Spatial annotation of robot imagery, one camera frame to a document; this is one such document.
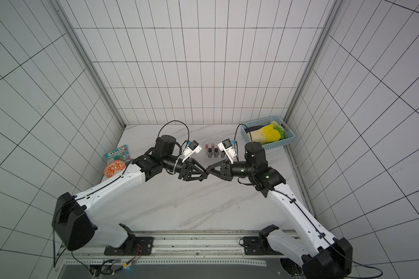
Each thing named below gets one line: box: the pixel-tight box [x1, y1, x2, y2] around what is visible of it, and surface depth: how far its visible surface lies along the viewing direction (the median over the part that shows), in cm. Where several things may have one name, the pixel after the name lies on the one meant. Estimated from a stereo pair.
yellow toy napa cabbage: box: [251, 123, 281, 145], surface depth 107 cm
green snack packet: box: [104, 144, 131, 166], surface depth 103 cm
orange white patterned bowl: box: [103, 160, 127, 179], surface depth 97 cm
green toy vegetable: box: [270, 120, 287, 141], surface depth 109 cm
